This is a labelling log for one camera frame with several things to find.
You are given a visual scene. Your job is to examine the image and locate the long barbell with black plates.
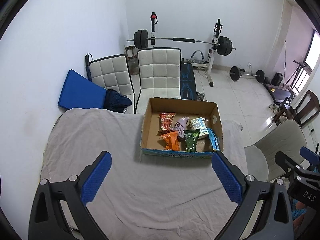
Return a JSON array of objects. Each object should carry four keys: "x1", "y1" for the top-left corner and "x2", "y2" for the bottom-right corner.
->
[{"x1": 126, "y1": 29, "x2": 236, "y2": 56}]

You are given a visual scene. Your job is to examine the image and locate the grey tablecloth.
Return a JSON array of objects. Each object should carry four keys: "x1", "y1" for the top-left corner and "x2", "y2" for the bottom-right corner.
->
[{"x1": 40, "y1": 107, "x2": 248, "y2": 234}]

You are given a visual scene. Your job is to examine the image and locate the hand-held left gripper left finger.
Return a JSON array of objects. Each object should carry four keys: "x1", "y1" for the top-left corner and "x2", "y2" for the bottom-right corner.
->
[{"x1": 29, "y1": 151, "x2": 112, "y2": 240}]

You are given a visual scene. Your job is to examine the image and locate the blue foam mat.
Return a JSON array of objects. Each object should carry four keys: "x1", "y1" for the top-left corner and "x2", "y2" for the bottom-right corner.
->
[{"x1": 57, "y1": 69, "x2": 108, "y2": 110}]

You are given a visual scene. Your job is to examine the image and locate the white green carton box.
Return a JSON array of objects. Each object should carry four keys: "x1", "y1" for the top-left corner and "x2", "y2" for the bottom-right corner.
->
[{"x1": 190, "y1": 117, "x2": 210, "y2": 138}]

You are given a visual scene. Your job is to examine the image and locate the white barbell rack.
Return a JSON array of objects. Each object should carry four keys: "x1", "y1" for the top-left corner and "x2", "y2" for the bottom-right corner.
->
[{"x1": 149, "y1": 12, "x2": 223, "y2": 87}]

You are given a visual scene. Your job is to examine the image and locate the orange snack packet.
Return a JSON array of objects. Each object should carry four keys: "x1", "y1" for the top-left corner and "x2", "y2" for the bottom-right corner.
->
[{"x1": 157, "y1": 131, "x2": 181, "y2": 152}]

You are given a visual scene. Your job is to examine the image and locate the light blue packet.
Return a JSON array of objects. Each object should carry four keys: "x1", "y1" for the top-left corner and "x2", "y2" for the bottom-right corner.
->
[{"x1": 206, "y1": 127, "x2": 220, "y2": 152}]

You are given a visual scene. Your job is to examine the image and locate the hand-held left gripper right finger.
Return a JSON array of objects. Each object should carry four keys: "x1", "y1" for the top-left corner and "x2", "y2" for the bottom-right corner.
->
[{"x1": 211, "y1": 151, "x2": 293, "y2": 240}]

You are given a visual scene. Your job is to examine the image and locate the black weight bench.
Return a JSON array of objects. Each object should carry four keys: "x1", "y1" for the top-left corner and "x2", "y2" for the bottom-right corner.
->
[{"x1": 180, "y1": 62, "x2": 198, "y2": 100}]

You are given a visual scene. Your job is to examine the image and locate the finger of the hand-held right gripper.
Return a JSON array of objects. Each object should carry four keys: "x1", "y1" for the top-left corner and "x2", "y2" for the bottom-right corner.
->
[
  {"x1": 274, "y1": 151, "x2": 303, "y2": 178},
  {"x1": 299, "y1": 146, "x2": 320, "y2": 173}
]

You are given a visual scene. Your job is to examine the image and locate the red snack packet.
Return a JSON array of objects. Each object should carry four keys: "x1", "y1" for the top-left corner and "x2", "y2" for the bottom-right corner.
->
[{"x1": 158, "y1": 112, "x2": 176, "y2": 132}]

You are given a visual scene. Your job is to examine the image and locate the black rod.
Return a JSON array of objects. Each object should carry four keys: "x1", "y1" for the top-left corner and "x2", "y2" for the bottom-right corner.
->
[{"x1": 84, "y1": 53, "x2": 92, "y2": 82}]

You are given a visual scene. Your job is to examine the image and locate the grey shell chair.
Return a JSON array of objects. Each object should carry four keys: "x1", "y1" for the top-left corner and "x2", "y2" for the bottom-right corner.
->
[{"x1": 244, "y1": 119, "x2": 308, "y2": 183}]

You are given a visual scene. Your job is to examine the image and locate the purple-grey packet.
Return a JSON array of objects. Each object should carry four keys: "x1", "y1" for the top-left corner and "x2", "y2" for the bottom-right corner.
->
[{"x1": 174, "y1": 116, "x2": 190, "y2": 138}]

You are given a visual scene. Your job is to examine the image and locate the green snack packet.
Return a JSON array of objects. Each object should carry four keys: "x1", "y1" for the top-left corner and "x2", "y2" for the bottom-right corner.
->
[{"x1": 184, "y1": 129, "x2": 201, "y2": 152}]

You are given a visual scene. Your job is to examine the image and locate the brown wooden chair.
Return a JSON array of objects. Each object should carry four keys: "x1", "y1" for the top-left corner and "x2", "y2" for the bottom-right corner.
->
[{"x1": 291, "y1": 90, "x2": 320, "y2": 128}]

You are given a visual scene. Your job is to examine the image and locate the white quilted chair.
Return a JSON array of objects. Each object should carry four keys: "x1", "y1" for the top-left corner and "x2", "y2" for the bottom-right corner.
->
[
  {"x1": 88, "y1": 54, "x2": 135, "y2": 110},
  {"x1": 134, "y1": 47, "x2": 182, "y2": 114}
]

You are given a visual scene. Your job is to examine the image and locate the cardboard box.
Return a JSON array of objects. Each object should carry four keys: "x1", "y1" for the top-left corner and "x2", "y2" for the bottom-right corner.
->
[{"x1": 140, "y1": 97, "x2": 224, "y2": 159}]

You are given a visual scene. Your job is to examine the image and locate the dark blue jacket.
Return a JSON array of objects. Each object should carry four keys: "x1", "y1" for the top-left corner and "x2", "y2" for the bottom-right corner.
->
[{"x1": 104, "y1": 89, "x2": 132, "y2": 113}]

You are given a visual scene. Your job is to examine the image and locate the black speaker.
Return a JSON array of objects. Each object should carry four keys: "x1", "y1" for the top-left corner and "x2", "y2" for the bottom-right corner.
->
[{"x1": 272, "y1": 72, "x2": 284, "y2": 85}]

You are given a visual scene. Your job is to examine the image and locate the short barbell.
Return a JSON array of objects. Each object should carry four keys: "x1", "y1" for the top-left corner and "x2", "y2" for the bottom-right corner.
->
[{"x1": 228, "y1": 66, "x2": 265, "y2": 83}]

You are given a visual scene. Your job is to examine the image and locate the black tripod stand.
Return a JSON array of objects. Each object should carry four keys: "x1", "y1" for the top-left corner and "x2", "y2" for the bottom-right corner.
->
[{"x1": 282, "y1": 39, "x2": 313, "y2": 85}]

